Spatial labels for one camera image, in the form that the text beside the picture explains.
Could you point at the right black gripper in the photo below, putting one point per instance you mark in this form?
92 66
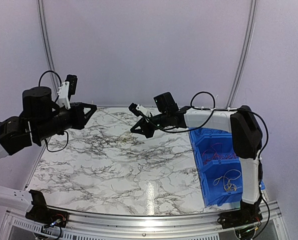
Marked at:
142 122

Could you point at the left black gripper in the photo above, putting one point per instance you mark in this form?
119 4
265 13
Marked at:
80 105

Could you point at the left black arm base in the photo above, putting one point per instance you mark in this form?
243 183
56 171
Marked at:
41 213

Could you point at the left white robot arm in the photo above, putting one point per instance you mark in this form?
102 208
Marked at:
15 135

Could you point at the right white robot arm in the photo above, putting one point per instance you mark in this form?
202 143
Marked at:
240 122

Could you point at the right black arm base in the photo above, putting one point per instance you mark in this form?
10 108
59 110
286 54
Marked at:
247 214

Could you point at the far blue storage bin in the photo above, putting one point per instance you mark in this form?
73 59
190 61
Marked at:
203 138

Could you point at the blue storage bin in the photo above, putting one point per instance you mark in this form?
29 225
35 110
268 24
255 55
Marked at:
214 154
203 138
221 183

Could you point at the middle blue storage bin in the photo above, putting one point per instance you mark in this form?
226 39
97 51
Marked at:
214 154

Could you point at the near blue storage bin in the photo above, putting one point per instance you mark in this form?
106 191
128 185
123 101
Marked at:
221 183

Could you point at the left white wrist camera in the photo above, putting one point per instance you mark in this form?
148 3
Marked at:
66 90

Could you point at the aluminium front frame rail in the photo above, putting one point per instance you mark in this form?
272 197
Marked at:
86 225

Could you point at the left aluminium corner post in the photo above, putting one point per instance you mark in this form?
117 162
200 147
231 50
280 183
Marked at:
44 34

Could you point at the aluminium corner post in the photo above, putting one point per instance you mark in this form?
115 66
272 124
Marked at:
244 52
44 34

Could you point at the right aluminium corner post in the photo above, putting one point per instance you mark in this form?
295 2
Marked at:
244 52

